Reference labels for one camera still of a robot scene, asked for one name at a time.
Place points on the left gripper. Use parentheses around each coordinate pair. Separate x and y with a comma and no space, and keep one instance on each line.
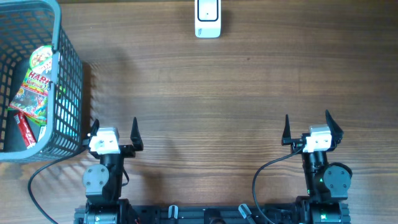
(128,151)

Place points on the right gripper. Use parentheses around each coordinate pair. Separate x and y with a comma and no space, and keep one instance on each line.
(296,143)

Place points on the red snack bar wrapper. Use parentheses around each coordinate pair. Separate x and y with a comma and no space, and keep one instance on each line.
(26,131)

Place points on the green haribo candy bag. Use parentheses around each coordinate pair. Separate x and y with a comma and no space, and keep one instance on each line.
(32,97)

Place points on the cup noodles container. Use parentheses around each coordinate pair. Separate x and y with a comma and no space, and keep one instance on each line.
(41,60)

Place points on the teal snack packet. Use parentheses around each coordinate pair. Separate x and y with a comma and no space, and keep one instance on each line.
(66,113)

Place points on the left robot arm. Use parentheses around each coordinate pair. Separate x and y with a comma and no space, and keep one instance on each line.
(104,181)

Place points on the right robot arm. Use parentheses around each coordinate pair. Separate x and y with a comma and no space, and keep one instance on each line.
(327,183)

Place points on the white barcode scanner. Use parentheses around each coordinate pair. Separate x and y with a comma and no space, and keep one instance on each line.
(207,19)

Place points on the grey plastic shopping basket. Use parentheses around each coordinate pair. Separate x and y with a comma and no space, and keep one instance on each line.
(26,26)

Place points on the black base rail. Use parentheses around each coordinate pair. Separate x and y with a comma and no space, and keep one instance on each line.
(277,213)

